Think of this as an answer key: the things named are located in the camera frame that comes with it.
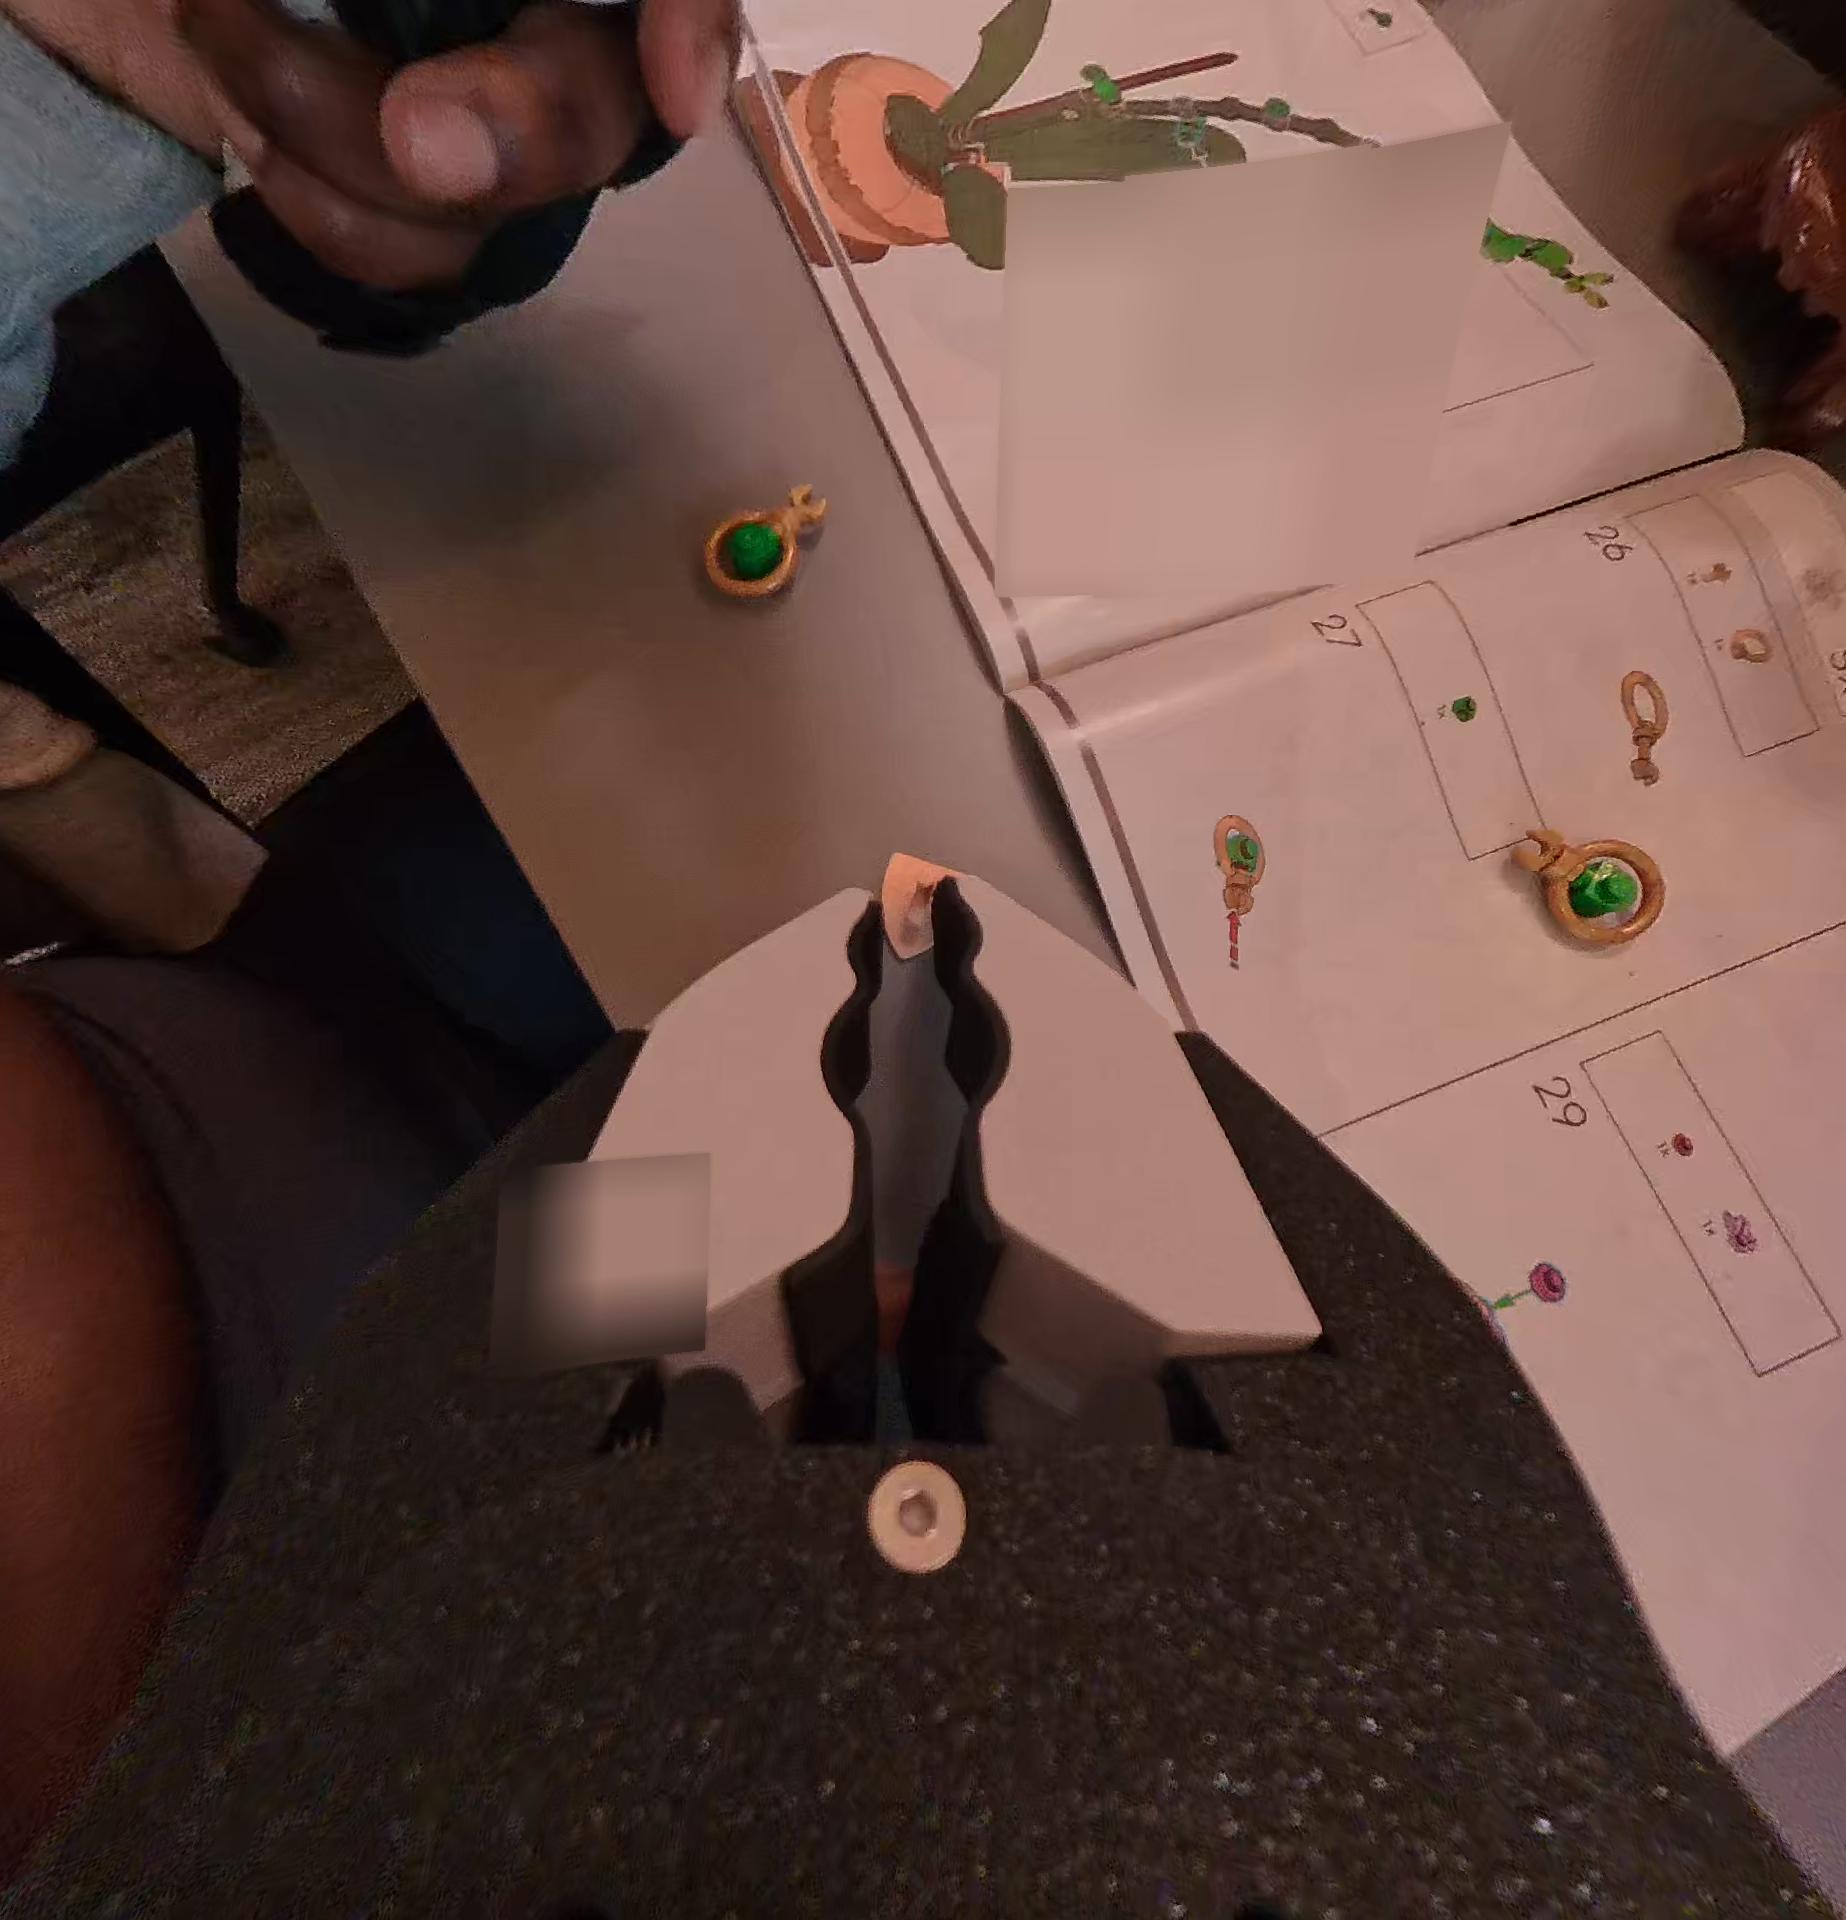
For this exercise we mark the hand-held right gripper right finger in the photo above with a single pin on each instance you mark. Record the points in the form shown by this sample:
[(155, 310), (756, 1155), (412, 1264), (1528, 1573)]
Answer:
[(1117, 1170)]

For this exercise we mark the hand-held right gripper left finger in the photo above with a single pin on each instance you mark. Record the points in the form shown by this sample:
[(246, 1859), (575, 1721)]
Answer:
[(741, 1082)]

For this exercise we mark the pink petal piece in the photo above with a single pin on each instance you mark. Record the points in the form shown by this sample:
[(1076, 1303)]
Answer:
[(912, 905)]

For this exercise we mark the person's left hand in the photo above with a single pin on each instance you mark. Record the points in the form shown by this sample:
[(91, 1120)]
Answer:
[(457, 137)]

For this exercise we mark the person's legs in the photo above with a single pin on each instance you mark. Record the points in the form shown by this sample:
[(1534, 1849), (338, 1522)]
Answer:
[(336, 1020)]

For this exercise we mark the instruction booklet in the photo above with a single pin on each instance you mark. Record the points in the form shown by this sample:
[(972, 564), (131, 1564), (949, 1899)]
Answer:
[(1312, 780)]

